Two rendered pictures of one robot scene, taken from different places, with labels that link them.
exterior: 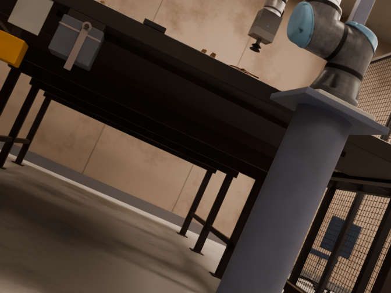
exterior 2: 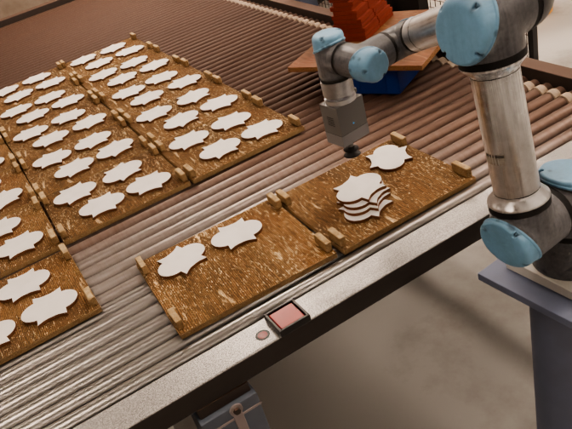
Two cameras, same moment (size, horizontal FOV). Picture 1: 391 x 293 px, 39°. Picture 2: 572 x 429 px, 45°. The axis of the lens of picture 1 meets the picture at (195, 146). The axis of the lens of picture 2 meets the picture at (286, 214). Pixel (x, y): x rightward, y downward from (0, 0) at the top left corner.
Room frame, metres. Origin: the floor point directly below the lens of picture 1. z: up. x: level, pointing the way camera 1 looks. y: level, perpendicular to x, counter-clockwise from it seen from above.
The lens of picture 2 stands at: (0.65, 0.50, 1.89)
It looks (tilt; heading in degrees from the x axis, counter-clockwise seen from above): 32 degrees down; 346
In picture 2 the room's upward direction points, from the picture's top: 16 degrees counter-clockwise
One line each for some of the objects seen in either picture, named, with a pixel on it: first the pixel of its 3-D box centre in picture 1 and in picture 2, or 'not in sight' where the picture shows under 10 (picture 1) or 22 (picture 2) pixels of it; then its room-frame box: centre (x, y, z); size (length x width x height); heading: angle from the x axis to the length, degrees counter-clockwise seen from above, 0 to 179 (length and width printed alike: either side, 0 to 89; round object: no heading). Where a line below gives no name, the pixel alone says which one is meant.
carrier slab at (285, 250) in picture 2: not in sight; (231, 260); (2.06, 0.32, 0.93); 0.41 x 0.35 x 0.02; 95
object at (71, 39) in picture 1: (76, 44); (229, 416); (1.75, 0.48, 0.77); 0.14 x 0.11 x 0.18; 98
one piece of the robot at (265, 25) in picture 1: (265, 25); (341, 115); (2.08, -0.05, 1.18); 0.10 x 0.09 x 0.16; 15
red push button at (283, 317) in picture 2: not in sight; (287, 317); (1.78, 0.28, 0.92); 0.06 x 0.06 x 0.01; 8
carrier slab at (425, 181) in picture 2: not in sight; (371, 190); (2.10, -0.10, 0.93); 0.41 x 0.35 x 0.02; 97
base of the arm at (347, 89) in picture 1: (337, 86); (568, 239); (1.60, -0.31, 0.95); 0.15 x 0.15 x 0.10
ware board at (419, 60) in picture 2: not in sight; (380, 38); (2.81, -0.54, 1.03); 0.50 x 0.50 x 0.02; 38
